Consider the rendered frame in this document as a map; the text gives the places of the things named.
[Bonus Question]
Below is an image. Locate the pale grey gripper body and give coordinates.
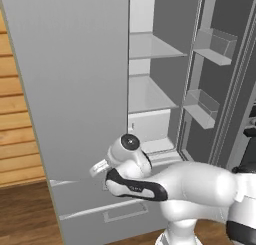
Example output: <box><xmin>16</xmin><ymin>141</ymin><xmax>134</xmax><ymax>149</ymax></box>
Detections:
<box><xmin>89</xmin><ymin>157</ymin><xmax>113</xmax><ymax>178</ymax></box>

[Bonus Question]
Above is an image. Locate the white fridge crisper drawer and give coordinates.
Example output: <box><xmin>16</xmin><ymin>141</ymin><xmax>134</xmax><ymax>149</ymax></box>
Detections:
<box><xmin>128</xmin><ymin>109</ymin><xmax>172</xmax><ymax>144</ymax></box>

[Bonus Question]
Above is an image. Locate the grey closed fridge door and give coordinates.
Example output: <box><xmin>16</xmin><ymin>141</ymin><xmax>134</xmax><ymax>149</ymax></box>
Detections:
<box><xmin>0</xmin><ymin>0</ymin><xmax>131</xmax><ymax>187</ymax></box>

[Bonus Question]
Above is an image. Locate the glass fridge shelf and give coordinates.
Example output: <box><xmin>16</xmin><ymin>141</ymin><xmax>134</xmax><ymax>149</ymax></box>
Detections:
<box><xmin>129</xmin><ymin>31</ymin><xmax>188</xmax><ymax>61</ymax></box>
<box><xmin>128</xmin><ymin>74</ymin><xmax>180</xmax><ymax>115</ymax></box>

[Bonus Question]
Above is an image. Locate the clear fridge door bin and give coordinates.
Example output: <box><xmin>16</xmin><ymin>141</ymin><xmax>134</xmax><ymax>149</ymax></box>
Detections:
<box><xmin>182</xmin><ymin>88</ymin><xmax>221</xmax><ymax>130</ymax></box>
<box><xmin>192</xmin><ymin>27</ymin><xmax>239</xmax><ymax>67</ymax></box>

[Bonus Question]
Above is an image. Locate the grey open fridge door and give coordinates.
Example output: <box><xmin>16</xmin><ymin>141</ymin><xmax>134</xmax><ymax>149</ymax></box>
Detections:
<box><xmin>176</xmin><ymin>0</ymin><xmax>256</xmax><ymax>171</ymax></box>

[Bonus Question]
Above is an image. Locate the grey fridge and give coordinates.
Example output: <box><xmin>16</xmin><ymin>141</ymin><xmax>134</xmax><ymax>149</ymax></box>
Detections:
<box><xmin>127</xmin><ymin>0</ymin><xmax>214</xmax><ymax>163</ymax></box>

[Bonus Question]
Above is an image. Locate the grey freezer drawer handle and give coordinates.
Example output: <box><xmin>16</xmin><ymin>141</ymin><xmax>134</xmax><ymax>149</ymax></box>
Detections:
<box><xmin>102</xmin><ymin>201</ymin><xmax>150</xmax><ymax>224</ymax></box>

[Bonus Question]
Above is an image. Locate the grey freezer drawer front with handle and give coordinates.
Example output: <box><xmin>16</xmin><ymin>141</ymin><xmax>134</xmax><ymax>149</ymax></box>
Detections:
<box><xmin>58</xmin><ymin>199</ymin><xmax>172</xmax><ymax>245</ymax></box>

